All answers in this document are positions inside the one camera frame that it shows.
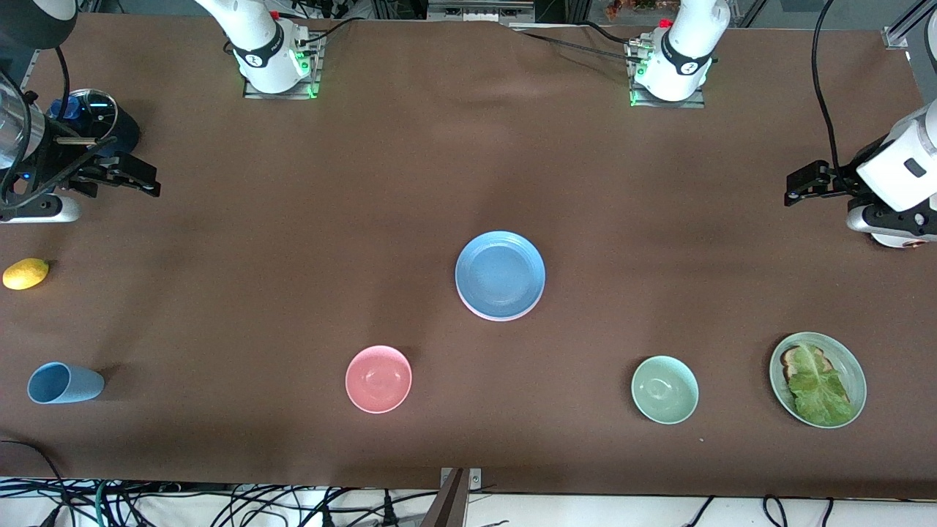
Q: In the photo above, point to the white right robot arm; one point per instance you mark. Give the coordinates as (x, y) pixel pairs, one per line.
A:
(263, 44)

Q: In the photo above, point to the green plate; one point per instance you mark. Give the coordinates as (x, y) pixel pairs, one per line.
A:
(849, 366)

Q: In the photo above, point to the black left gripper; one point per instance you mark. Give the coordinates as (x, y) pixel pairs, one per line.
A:
(837, 180)

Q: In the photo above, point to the toasted bread slice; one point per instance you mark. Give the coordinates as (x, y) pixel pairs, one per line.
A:
(792, 359)

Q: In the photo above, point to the pink ribbed plate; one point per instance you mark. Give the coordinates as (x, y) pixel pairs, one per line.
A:
(500, 319)

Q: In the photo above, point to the small green bowl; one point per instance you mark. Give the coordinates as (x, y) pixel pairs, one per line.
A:
(665, 389)

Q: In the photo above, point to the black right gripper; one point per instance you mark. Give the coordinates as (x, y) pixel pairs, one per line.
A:
(71, 162)

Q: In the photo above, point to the blue ribbed plate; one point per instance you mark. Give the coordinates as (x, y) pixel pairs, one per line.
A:
(500, 272)

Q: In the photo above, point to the grey metal rail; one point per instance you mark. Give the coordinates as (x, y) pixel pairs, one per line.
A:
(479, 10)

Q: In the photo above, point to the brown tablecloth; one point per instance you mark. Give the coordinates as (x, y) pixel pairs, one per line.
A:
(468, 168)

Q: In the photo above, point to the green lettuce leaf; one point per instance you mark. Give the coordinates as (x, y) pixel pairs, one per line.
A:
(820, 391)

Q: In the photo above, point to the orange background object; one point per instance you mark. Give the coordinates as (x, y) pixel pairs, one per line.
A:
(637, 7)

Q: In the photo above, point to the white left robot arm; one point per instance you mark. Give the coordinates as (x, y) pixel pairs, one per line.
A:
(684, 51)

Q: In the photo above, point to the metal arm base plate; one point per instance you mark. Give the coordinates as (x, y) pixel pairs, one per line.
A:
(699, 101)
(315, 77)

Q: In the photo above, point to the blue cup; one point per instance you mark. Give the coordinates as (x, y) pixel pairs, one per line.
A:
(66, 383)

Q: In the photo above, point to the small pink bowl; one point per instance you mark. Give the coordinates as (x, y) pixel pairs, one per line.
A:
(378, 379)

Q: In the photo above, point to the metal bracket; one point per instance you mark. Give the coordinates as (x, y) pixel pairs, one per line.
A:
(476, 479)

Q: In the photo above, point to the dark camera pole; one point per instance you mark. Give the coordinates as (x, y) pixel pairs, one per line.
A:
(448, 505)

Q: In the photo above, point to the yellow lemon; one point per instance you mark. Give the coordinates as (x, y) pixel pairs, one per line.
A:
(25, 274)

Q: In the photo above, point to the black pot with glass lid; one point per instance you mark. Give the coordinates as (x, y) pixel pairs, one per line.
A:
(99, 111)

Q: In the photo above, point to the aluminium frame profile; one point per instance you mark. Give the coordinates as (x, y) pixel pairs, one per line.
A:
(904, 25)

